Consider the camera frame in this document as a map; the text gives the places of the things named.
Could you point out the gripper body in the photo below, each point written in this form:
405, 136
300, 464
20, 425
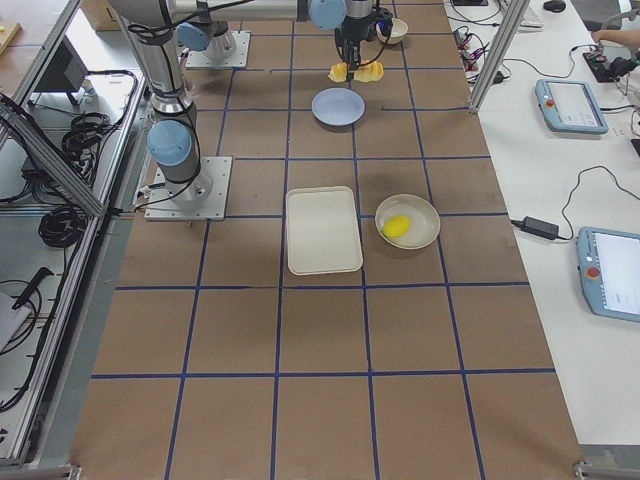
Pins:
351, 36

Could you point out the bread roll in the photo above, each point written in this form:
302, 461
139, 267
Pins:
367, 73

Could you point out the blue plate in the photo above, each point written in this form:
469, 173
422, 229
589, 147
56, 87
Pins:
338, 107

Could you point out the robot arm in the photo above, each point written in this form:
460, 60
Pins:
215, 42
156, 28

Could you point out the cream plate with lemon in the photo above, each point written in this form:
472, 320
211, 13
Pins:
425, 220

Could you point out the cream bowl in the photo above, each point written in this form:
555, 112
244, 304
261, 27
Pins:
399, 31

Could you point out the yellow lemon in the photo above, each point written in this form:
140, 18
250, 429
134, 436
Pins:
396, 226

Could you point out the white tray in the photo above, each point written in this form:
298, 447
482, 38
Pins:
322, 231

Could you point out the far teach pendant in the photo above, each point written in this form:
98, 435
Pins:
570, 107

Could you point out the teach pendant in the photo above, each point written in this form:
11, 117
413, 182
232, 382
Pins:
570, 107
609, 272

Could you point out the black power adapter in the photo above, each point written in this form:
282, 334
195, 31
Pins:
539, 228

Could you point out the near teach pendant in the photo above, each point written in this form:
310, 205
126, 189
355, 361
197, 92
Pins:
609, 272

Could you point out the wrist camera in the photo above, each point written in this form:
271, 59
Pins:
384, 22

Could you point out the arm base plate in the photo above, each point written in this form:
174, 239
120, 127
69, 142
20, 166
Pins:
205, 198
198, 61

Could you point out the aluminium frame post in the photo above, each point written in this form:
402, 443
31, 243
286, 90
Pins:
499, 45

